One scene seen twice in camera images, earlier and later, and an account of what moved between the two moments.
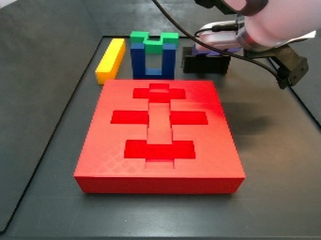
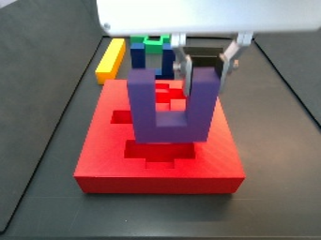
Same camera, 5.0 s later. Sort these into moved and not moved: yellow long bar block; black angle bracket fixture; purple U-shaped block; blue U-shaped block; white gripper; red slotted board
Moved: purple U-shaped block; white gripper
Not moved: blue U-shaped block; red slotted board; yellow long bar block; black angle bracket fixture
